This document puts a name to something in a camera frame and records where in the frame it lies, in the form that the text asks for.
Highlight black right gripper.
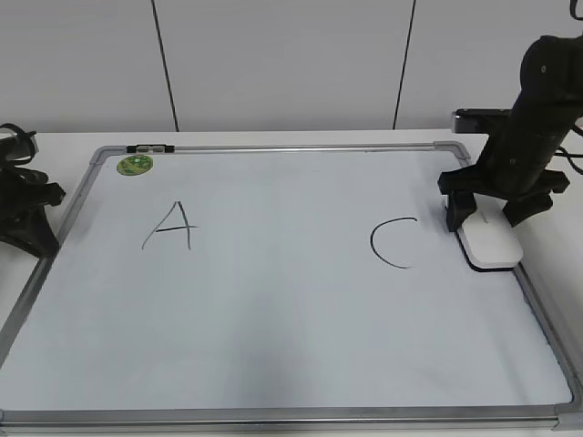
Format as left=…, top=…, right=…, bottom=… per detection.
left=437, top=148, right=569, bottom=232

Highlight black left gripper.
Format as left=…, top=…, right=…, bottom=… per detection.
left=1, top=167, right=66, bottom=259

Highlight white whiteboard eraser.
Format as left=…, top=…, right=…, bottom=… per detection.
left=456, top=207, right=524, bottom=272

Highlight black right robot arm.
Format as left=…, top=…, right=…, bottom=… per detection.
left=437, top=36, right=582, bottom=232

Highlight green round magnet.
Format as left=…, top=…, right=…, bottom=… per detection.
left=117, top=155, right=154, bottom=177

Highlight white framed whiteboard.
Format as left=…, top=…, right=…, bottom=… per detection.
left=1, top=141, right=582, bottom=433

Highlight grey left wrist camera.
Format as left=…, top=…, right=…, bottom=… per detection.
left=1, top=123, right=38, bottom=167

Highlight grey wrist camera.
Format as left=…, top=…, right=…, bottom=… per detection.
left=1, top=123, right=38, bottom=167
left=452, top=108, right=510, bottom=135

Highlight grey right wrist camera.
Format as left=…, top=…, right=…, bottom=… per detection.
left=452, top=108, right=510, bottom=135

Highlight black cable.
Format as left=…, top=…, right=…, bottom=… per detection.
left=555, top=113, right=583, bottom=175

